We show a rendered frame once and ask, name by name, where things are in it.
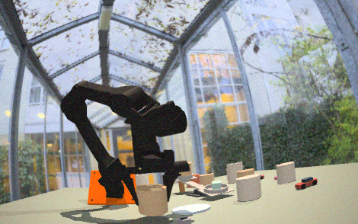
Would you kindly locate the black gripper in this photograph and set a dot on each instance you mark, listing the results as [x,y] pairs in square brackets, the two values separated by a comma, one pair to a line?
[123,173]

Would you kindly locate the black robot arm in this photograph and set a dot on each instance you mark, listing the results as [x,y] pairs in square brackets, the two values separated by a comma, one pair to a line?
[151,121]

